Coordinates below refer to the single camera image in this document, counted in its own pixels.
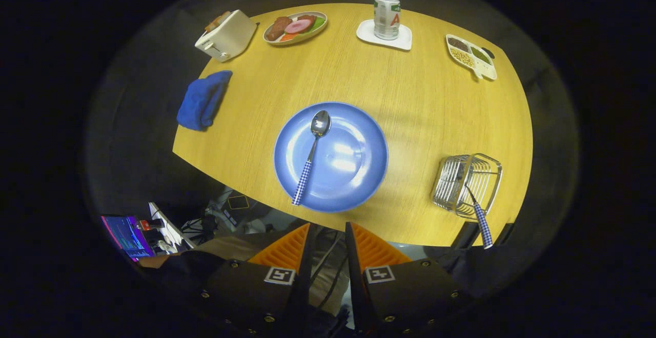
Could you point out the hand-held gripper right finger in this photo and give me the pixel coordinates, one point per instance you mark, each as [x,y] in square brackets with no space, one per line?
[354,271]

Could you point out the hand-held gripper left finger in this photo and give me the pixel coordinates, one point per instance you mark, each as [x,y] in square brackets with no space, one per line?
[305,266]

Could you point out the blue round plate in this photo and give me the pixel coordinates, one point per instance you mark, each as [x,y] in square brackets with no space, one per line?
[348,159]

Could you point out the black table clamp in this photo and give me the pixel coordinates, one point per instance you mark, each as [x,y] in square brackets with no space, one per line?
[505,233]
[464,235]

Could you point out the metal cutlery basket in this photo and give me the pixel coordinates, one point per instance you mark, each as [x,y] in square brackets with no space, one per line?
[451,184]

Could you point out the glowing laptop screen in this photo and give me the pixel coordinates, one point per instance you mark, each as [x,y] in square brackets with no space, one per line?
[127,236]

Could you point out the blue folded towel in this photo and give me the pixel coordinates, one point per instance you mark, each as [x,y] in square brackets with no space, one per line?
[200,102]

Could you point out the grey food plate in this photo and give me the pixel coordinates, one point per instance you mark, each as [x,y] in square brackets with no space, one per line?
[297,38]

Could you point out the orange tomato slice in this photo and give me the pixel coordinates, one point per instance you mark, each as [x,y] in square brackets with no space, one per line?
[288,37]

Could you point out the white square coaster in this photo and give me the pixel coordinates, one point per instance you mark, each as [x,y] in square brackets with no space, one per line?
[366,33]

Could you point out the large brown meat piece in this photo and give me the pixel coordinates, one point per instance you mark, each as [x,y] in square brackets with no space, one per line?
[278,28]

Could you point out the pink ham slice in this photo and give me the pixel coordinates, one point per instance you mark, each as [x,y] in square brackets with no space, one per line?
[297,26]

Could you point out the white toaster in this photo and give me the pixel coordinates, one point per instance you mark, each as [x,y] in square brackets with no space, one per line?
[228,38]

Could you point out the white divided bean tray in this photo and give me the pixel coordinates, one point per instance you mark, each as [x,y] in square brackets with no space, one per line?
[469,56]

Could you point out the green lettuce leaf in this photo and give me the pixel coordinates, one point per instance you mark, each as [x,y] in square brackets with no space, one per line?
[319,23]

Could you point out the small brown meat piece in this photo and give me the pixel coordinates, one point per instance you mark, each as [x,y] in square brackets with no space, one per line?
[307,18]

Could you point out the white plastic bottle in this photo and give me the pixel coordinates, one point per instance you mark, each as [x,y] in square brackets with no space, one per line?
[387,15]

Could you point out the brown toast slice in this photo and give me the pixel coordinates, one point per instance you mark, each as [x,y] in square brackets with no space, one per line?
[212,24]
[224,17]

